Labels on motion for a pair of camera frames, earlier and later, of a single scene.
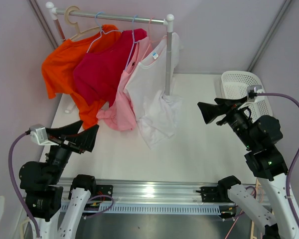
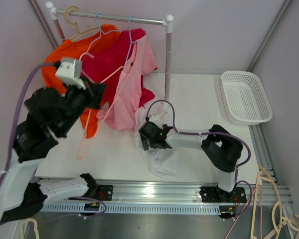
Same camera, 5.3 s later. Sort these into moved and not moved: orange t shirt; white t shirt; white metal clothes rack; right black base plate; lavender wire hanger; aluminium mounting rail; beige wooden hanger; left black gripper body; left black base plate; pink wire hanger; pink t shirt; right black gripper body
Moved: pink wire hanger; white t shirt; right black gripper body; left black gripper body
Not moved: aluminium mounting rail; pink t shirt; beige wooden hanger; orange t shirt; right black base plate; lavender wire hanger; left black base plate; white metal clothes rack
